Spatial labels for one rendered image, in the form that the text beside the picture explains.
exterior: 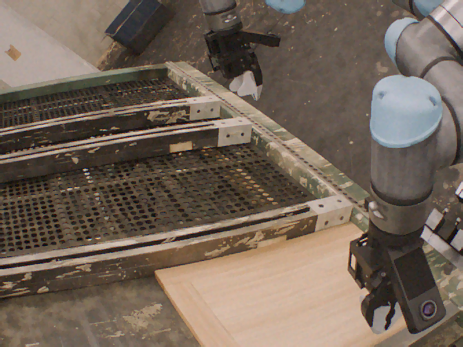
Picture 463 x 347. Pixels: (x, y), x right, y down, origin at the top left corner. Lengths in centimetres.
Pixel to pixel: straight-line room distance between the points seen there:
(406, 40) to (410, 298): 30
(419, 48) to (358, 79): 237
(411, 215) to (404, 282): 8
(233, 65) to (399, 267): 68
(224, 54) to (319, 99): 197
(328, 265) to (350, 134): 161
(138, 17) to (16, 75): 149
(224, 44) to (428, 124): 70
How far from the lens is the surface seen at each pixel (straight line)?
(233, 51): 107
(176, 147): 164
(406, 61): 57
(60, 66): 458
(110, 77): 235
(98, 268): 106
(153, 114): 183
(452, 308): 114
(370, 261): 56
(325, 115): 289
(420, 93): 43
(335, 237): 129
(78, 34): 599
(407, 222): 49
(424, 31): 57
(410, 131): 42
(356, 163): 260
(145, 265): 109
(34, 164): 152
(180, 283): 107
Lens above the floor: 200
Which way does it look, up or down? 40 degrees down
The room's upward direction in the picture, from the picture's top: 55 degrees counter-clockwise
